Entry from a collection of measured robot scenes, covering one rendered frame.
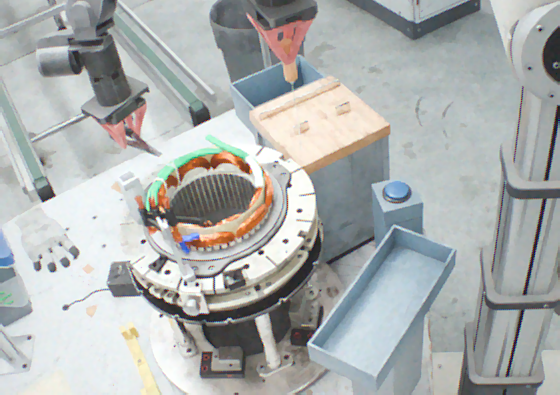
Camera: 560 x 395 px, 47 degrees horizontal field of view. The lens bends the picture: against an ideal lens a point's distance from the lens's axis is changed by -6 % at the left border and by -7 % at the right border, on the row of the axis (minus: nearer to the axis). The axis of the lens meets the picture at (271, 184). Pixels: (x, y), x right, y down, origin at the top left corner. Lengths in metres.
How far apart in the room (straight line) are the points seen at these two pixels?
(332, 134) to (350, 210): 0.17
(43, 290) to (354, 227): 0.69
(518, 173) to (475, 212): 1.58
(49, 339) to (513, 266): 0.91
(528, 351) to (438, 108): 1.86
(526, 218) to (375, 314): 0.26
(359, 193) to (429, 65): 2.03
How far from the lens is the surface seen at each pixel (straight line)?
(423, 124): 2.91
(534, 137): 0.92
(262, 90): 1.43
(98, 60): 1.03
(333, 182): 1.23
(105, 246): 1.54
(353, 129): 1.22
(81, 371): 1.35
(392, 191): 1.13
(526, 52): 0.75
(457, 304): 2.27
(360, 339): 0.97
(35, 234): 1.62
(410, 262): 1.05
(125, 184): 1.03
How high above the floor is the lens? 1.84
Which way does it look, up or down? 43 degrees down
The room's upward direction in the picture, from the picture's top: 12 degrees counter-clockwise
